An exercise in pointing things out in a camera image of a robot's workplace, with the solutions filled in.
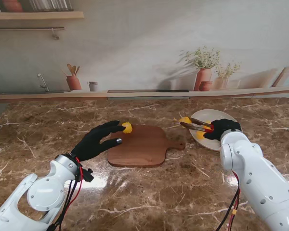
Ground arm red black cables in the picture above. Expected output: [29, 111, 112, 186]
[216, 170, 243, 231]
[50, 157, 86, 231]

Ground left wrist black connector block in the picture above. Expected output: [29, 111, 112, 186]
[83, 168, 94, 183]

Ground metal tongs with red handles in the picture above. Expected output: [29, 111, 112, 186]
[180, 117, 214, 133]

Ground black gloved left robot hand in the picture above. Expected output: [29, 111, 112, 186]
[70, 120, 126, 162]

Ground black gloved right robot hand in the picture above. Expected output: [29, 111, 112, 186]
[203, 118, 242, 141]

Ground printed kitchen backdrop banner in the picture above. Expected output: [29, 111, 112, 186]
[0, 0, 289, 104]

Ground beige round plate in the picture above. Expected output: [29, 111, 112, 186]
[189, 109, 243, 152]

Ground left arm red black cables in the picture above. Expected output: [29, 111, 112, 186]
[50, 157, 86, 231]

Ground brown wooden cutting board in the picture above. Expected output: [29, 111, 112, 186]
[107, 124, 186, 168]

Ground right arm red black cables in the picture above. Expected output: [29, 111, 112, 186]
[216, 170, 243, 231]

